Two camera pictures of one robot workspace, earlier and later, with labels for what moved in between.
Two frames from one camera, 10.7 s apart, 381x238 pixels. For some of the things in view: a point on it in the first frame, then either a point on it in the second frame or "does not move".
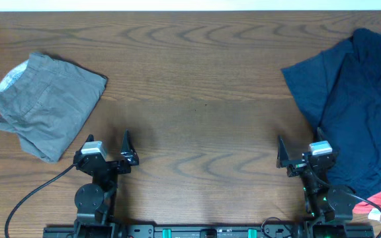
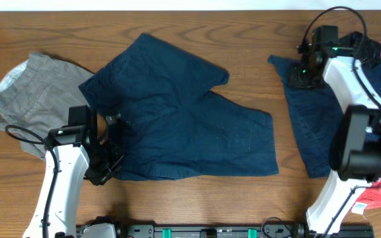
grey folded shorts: [45, 102] does not move
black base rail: [209, 231] does not move
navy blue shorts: [313, 79] → [174, 127]
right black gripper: [297, 166] → [294, 83]
